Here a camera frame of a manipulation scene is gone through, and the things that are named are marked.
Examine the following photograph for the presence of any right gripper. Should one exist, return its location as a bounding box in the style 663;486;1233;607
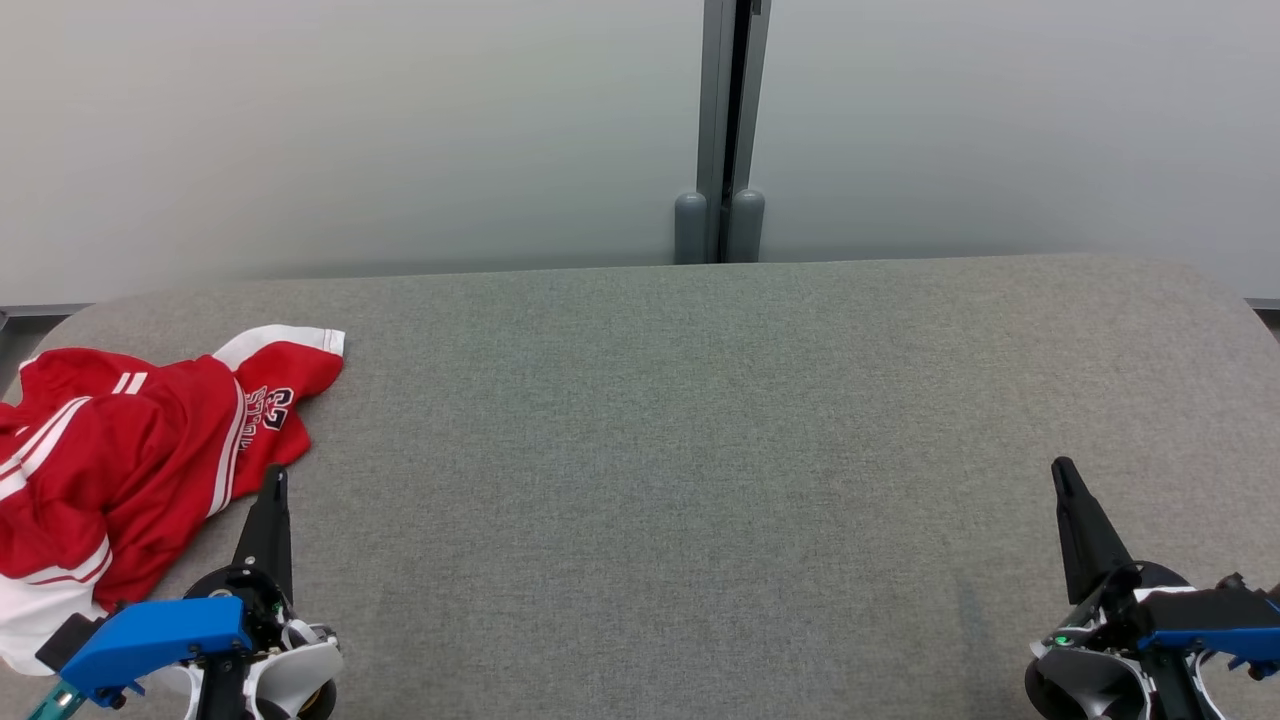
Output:
1024;456;1226;720

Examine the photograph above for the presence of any teal left camera connector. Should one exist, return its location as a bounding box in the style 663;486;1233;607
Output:
28;680;86;720

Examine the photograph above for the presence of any red shirt with chest print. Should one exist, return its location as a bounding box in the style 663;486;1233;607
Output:
0;325;346;613

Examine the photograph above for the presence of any grey cylindrical post foot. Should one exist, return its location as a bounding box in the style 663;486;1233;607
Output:
673;191;710;266
726;188;767;264

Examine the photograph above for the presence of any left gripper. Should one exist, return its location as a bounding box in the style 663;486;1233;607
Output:
183;464;345;720

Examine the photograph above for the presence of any grey metal partition post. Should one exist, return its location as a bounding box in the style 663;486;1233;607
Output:
695;0;773;266

